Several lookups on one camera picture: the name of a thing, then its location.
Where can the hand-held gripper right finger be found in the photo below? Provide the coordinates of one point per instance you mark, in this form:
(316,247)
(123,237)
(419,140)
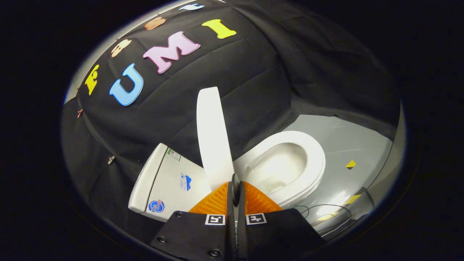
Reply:
(275,235)

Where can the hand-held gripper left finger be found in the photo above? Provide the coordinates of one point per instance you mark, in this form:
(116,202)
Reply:
(203,239)

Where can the white toilet tank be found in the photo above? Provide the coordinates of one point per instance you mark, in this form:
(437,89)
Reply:
(170,181)

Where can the white toilet bowl with seat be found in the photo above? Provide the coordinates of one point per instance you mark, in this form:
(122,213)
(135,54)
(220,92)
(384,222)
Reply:
(311,163)

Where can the small metal clip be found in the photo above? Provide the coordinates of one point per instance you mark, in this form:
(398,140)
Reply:
(111,160)

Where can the black backdrop cloth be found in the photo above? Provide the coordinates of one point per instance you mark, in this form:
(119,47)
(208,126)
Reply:
(235,72)

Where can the small orange clip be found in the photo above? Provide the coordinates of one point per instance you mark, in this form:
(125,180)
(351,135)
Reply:
(79,113)

